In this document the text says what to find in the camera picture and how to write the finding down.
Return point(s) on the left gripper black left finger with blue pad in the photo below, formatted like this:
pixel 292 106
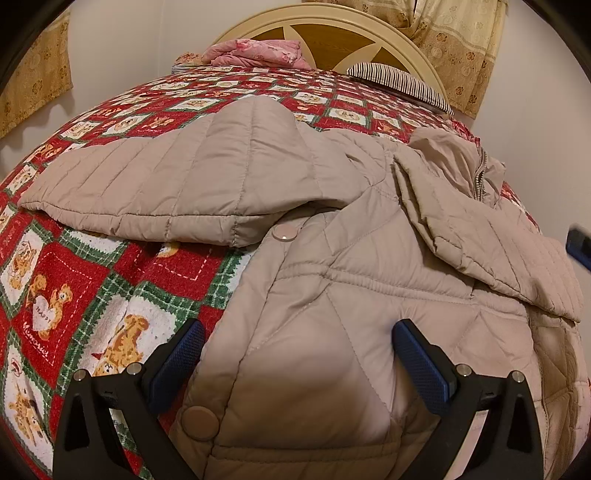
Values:
pixel 87 445

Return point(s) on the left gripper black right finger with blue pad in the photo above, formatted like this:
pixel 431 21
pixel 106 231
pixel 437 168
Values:
pixel 509 445

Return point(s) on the beige quilted puffer jacket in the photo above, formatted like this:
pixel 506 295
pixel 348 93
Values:
pixel 350 234

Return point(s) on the red christmas patterned bedspread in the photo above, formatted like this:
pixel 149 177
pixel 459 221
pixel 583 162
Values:
pixel 72 300

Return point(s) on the yellow patterned right curtain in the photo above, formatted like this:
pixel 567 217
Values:
pixel 461 39

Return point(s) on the yellow patterned curtain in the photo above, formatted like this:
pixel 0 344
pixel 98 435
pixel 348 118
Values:
pixel 461 39
pixel 42 75

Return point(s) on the striped pillow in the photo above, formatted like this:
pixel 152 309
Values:
pixel 406 84

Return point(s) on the cream wooden arched headboard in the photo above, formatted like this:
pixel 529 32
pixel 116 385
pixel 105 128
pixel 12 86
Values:
pixel 335 37

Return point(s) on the pink folded blanket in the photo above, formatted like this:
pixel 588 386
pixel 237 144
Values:
pixel 249 53

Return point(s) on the yellow patterned left curtain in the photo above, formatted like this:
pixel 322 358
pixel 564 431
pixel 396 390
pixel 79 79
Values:
pixel 42 75

